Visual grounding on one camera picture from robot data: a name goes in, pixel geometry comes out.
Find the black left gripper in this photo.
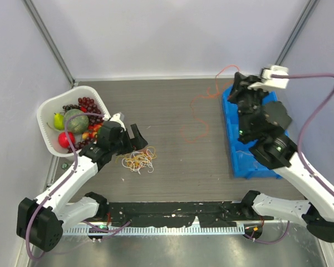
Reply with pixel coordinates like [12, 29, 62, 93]
[110, 123, 147, 155]

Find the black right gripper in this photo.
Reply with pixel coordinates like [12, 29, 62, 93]
[225, 73, 269, 139]

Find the white thin cable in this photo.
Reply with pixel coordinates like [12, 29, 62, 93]
[120, 150, 155, 176]

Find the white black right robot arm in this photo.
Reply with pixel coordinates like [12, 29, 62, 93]
[228, 69, 334, 243]

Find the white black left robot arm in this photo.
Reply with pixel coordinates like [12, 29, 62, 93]
[16, 119, 148, 252]

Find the green melon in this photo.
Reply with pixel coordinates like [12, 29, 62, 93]
[64, 109, 89, 134]

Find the red grape bunch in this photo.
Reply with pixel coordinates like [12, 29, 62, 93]
[78, 97, 103, 126]

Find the blue plastic divided bin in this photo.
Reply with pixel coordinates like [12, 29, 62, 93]
[222, 87, 282, 180]

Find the red apple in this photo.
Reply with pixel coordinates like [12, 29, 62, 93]
[57, 132, 75, 149]

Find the dark purple grape bunch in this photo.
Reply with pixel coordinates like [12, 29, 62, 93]
[62, 104, 80, 112]

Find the green yellow pear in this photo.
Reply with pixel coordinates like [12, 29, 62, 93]
[53, 113, 65, 131]

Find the white plastic fruit basket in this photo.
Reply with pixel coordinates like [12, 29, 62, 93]
[36, 85, 114, 159]

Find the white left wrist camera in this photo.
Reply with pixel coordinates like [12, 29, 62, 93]
[109, 112, 124, 125]

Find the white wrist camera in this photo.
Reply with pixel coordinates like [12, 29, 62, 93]
[109, 112, 124, 125]
[247, 65, 289, 92]

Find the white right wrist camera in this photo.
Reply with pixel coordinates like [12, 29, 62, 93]
[247, 65, 289, 92]

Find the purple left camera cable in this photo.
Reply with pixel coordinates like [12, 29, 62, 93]
[25, 112, 109, 260]

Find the white slotted cable duct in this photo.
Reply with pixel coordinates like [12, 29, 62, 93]
[63, 224, 245, 236]

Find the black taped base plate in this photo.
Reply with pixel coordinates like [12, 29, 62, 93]
[83, 200, 273, 228]

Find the aluminium corner frame post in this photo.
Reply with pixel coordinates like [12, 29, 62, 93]
[275, 0, 320, 66]

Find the left aluminium frame post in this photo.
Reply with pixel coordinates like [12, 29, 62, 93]
[22, 0, 75, 88]

